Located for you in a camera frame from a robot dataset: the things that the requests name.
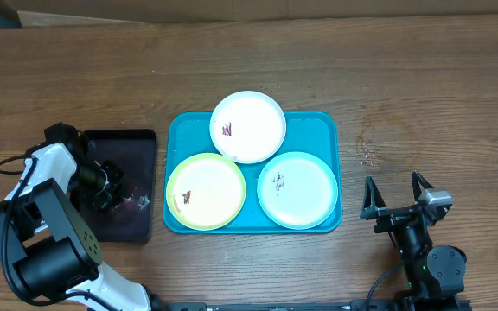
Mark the yellow-green plate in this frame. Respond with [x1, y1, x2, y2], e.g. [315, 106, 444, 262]
[165, 153, 246, 231]

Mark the cardboard box at back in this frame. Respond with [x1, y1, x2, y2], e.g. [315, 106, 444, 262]
[7, 0, 498, 22]

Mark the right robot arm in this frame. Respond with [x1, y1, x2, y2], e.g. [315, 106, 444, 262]
[352, 171, 471, 311]

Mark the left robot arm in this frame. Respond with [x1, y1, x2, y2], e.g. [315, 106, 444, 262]
[0, 123, 165, 310]

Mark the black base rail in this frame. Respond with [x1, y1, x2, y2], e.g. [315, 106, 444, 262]
[149, 298, 473, 311]

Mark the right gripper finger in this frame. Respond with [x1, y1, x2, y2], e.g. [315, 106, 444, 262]
[412, 170, 432, 201]
[362, 176, 386, 212]

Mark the teal plastic serving tray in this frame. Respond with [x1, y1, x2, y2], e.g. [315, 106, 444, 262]
[164, 111, 341, 234]

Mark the white plate with red stain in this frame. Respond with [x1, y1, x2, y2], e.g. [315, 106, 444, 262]
[209, 91, 287, 164]

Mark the black rectangular water tray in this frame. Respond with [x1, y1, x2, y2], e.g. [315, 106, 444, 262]
[70, 129, 157, 243]

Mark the light blue plate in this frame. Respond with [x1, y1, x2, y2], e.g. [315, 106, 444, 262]
[257, 151, 341, 231]

